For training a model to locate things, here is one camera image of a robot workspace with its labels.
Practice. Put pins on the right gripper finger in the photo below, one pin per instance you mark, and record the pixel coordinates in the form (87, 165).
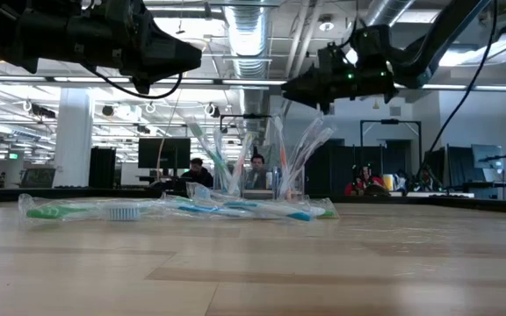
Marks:
(305, 88)

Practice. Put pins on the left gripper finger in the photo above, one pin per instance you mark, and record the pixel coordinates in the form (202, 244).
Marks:
(169, 55)

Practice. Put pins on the orange toothbrush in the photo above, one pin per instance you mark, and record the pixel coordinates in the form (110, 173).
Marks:
(244, 162)
(283, 158)

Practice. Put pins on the blue toothbrush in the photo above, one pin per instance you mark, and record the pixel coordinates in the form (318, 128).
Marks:
(219, 149)
(299, 216)
(200, 209)

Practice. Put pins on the green toothbrush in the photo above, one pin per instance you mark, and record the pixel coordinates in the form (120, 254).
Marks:
(55, 212)
(211, 158)
(327, 213)

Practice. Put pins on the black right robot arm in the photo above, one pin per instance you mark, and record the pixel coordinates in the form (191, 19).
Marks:
(433, 44)

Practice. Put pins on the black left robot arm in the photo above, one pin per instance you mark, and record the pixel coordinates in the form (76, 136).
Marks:
(16, 35)

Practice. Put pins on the person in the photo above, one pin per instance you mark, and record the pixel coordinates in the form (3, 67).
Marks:
(198, 174)
(257, 172)
(365, 181)

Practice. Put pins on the black computer monitor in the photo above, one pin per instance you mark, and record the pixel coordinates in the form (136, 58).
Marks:
(163, 153)

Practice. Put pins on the white square pillar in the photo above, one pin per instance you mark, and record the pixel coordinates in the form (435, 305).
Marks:
(73, 136)

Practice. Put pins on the clear acrylic toothbrush holder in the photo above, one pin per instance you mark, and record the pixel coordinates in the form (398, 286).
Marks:
(257, 193)

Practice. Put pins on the black cabinet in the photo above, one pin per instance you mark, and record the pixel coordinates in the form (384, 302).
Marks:
(102, 169)

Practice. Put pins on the grey computer monitor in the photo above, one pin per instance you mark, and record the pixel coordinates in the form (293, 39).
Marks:
(488, 157)

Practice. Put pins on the black metal gantry frame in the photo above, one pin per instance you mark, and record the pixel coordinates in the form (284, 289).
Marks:
(391, 121)

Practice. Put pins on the silver ventilation duct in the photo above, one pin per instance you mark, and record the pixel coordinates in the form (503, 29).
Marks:
(248, 44)

